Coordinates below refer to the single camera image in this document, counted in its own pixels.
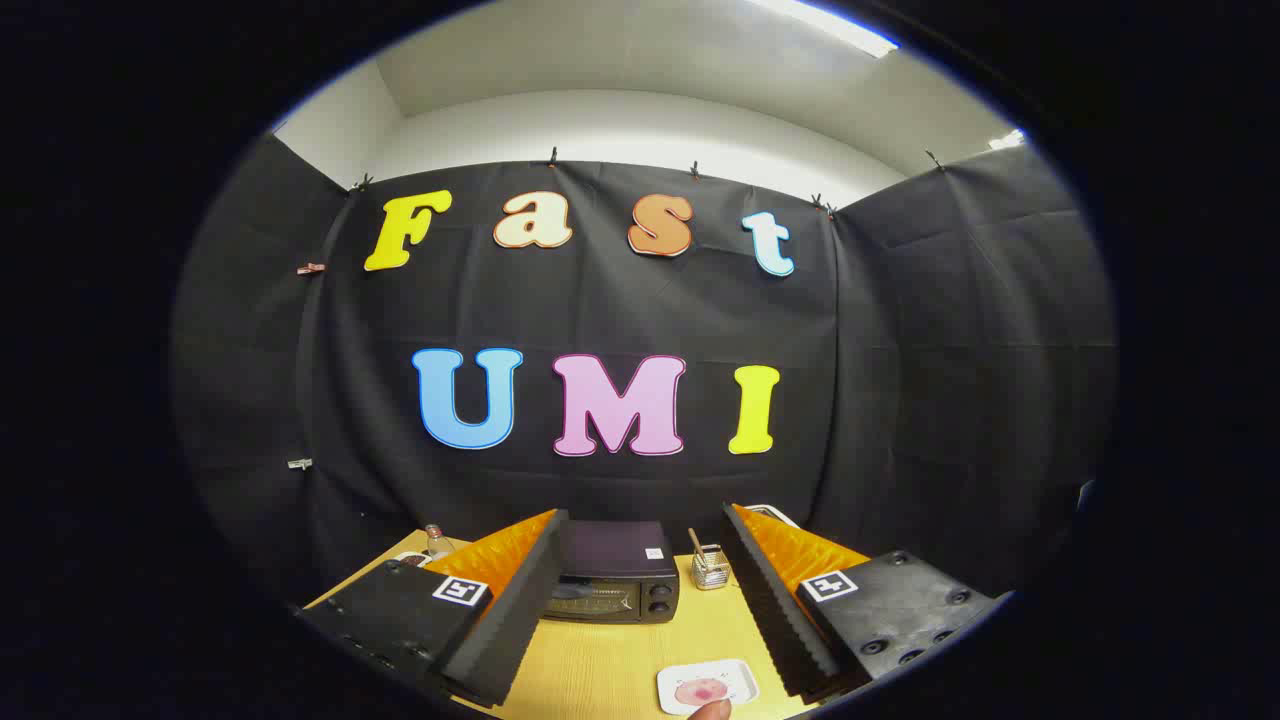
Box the white square plate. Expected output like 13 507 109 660
657 659 760 716

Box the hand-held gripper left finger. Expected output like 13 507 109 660
297 508 572 709

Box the black toaster oven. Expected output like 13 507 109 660
540 520 682 625

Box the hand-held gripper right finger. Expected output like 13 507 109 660
722 502 1001 702

